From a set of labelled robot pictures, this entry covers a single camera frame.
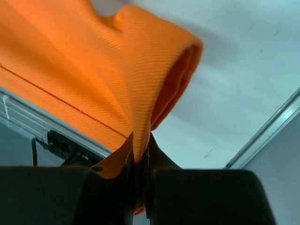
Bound orange trousers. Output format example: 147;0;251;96
0;0;204;217

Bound aluminium rail frame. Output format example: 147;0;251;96
0;89;300;169

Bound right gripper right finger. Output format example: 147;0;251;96
143;135;183;220

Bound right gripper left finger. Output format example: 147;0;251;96
118;138;134;225

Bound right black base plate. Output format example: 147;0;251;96
35;130;105;167

